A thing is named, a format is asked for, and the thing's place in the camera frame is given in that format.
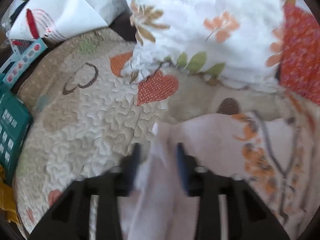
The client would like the heart print quilt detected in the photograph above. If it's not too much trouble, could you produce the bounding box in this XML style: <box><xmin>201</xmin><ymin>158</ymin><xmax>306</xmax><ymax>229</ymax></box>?
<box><xmin>12</xmin><ymin>27</ymin><xmax>300</xmax><ymax>240</ymax></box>

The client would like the light blue dotted box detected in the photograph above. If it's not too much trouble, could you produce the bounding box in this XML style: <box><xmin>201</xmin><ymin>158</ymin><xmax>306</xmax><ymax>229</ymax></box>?
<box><xmin>0</xmin><ymin>37</ymin><xmax>49</xmax><ymax>90</ymax></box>

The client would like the white paper bag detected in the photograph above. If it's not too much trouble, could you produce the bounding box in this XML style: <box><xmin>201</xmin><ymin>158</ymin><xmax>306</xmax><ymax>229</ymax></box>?
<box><xmin>7</xmin><ymin>0</ymin><xmax>125</xmax><ymax>43</ymax></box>

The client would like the orange floral sheet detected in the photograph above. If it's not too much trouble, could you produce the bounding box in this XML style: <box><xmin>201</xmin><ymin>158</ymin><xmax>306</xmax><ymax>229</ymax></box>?
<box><xmin>277</xmin><ymin>4</ymin><xmax>320</xmax><ymax>105</ymax></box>

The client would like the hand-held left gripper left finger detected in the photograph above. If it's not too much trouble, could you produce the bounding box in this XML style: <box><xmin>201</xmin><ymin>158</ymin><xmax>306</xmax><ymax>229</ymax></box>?
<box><xmin>29</xmin><ymin>142</ymin><xmax>143</xmax><ymax>240</ymax></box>

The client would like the yellow crumpled bag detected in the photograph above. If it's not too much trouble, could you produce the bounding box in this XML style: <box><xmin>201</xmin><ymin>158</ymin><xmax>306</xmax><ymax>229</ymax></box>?
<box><xmin>0</xmin><ymin>166</ymin><xmax>20</xmax><ymax>224</ymax></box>

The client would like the pink small garment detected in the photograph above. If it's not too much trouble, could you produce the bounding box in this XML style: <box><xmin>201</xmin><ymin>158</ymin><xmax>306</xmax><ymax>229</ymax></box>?
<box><xmin>120</xmin><ymin>114</ymin><xmax>320</xmax><ymax>240</ymax></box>

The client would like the white floral pillow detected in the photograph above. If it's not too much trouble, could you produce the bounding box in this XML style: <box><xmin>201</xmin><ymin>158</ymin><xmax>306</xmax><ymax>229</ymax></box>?
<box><xmin>120</xmin><ymin>0</ymin><xmax>290</xmax><ymax>85</ymax></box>

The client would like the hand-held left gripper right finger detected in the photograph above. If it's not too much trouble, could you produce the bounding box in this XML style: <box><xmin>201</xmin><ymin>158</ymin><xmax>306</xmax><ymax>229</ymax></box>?
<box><xmin>175</xmin><ymin>142</ymin><xmax>292</xmax><ymax>240</ymax></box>

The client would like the teal box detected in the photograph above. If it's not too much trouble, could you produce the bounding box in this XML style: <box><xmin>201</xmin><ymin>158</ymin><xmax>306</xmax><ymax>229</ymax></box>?
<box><xmin>0</xmin><ymin>84</ymin><xmax>34</xmax><ymax>188</ymax></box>

